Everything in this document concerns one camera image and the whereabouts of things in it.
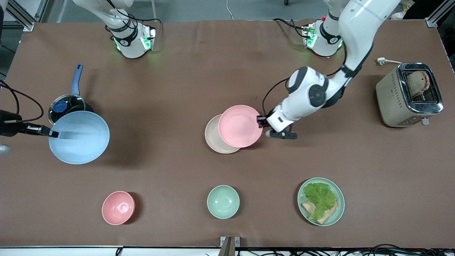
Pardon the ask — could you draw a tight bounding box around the toast slice in toaster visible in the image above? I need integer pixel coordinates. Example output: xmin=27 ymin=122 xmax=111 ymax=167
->
xmin=406 ymin=70 xmax=431 ymax=98

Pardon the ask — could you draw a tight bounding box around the green lettuce leaf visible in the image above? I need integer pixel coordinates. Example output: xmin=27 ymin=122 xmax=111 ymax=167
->
xmin=303 ymin=182 xmax=338 ymax=221

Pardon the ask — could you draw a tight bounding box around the dark saucepan with blue handle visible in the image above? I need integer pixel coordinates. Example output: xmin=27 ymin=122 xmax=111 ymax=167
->
xmin=48 ymin=63 xmax=95 ymax=125

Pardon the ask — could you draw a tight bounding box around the white toaster plug and cord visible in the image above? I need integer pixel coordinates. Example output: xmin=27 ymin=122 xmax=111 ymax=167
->
xmin=376 ymin=57 xmax=403 ymax=66

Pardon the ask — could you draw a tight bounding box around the white shoe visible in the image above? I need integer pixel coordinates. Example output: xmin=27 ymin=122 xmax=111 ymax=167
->
xmin=390 ymin=0 xmax=416 ymax=21

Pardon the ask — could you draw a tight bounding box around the beige plate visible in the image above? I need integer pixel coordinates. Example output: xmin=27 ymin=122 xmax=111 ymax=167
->
xmin=205 ymin=114 xmax=242 ymax=154

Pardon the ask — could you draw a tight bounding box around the pink bowl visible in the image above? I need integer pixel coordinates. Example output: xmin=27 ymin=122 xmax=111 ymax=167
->
xmin=102 ymin=191 xmax=135 ymax=225

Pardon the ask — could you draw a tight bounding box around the beige and chrome toaster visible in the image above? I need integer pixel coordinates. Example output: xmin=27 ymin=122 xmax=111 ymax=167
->
xmin=376 ymin=63 xmax=444 ymax=128

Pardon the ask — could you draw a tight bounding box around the black base cable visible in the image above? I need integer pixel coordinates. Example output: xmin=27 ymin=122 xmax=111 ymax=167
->
xmin=273 ymin=17 xmax=309 ymax=39
xmin=107 ymin=0 xmax=162 ymax=36

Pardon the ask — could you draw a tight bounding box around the aluminium frame rail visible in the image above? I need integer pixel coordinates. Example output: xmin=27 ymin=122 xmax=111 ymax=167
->
xmin=425 ymin=0 xmax=455 ymax=28
xmin=0 ymin=0 xmax=54 ymax=32

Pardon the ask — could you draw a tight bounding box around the brown table cover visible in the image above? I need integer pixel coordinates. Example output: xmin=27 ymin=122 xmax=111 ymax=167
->
xmin=0 ymin=20 xmax=455 ymax=249

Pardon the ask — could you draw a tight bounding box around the black left base cable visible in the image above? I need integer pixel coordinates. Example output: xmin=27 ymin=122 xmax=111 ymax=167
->
xmin=273 ymin=17 xmax=309 ymax=39

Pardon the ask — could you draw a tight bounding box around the black cable bundle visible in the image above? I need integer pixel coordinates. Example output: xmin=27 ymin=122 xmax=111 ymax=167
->
xmin=236 ymin=243 xmax=455 ymax=256

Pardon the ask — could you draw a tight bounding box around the green bowl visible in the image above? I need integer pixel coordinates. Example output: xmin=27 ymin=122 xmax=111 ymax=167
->
xmin=207 ymin=185 xmax=240 ymax=219

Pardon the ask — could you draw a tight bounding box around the pink plate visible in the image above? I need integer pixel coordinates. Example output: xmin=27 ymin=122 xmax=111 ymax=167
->
xmin=218 ymin=104 xmax=264 ymax=149

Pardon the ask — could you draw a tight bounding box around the metal bracket at table edge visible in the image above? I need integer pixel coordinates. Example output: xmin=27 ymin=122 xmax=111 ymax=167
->
xmin=219 ymin=236 xmax=241 ymax=256

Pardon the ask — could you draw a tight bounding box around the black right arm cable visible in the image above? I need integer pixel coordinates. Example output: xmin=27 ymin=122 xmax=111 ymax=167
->
xmin=0 ymin=80 xmax=45 ymax=123

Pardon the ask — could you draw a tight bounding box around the glass lid with blue knob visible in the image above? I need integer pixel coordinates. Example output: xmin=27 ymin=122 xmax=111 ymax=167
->
xmin=48 ymin=94 xmax=86 ymax=125

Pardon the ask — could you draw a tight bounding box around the green plate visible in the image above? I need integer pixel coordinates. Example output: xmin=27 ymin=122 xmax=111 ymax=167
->
xmin=297 ymin=177 xmax=346 ymax=227

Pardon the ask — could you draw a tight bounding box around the brown bread slice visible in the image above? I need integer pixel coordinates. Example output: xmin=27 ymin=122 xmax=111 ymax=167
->
xmin=301 ymin=200 xmax=338 ymax=225

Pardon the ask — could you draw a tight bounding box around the black right base cable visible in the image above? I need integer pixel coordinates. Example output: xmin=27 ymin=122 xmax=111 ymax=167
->
xmin=107 ymin=0 xmax=162 ymax=36

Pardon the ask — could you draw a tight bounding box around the white table edge rail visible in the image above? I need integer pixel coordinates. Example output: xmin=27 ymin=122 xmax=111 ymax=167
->
xmin=0 ymin=245 xmax=124 ymax=256

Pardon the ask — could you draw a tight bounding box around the blue plate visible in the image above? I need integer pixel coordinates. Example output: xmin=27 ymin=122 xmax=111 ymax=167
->
xmin=48 ymin=110 xmax=111 ymax=165

